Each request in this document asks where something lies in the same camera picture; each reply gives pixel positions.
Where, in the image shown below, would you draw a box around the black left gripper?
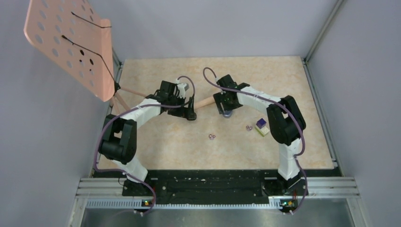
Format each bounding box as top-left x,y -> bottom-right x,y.
168,94 -> 195,119

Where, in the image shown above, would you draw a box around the grey-blue oval case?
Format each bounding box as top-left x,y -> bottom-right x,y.
222,111 -> 233,119

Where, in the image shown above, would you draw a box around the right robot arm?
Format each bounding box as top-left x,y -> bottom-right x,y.
213,75 -> 306,195

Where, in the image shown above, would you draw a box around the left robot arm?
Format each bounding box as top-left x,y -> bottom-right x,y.
97,79 -> 196,195

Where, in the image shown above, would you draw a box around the purple and green toy blocks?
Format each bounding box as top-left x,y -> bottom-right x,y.
255,118 -> 270,137

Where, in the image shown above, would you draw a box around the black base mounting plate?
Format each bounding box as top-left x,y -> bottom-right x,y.
93,170 -> 309,206

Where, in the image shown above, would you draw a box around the pink perforated board stand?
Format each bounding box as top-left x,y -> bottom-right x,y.
24,0 -> 129,110

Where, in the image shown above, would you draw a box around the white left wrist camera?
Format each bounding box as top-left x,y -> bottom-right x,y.
177,83 -> 189,93

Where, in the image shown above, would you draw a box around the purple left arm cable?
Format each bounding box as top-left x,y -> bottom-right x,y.
93,76 -> 196,216

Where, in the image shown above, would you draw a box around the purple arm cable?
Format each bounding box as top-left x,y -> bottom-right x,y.
93,76 -> 196,216
202,67 -> 309,215

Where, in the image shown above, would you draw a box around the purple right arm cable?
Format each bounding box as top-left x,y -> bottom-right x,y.
202,67 -> 309,215

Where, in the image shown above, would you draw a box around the aluminium frame rail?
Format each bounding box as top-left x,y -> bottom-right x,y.
68,177 -> 371,227

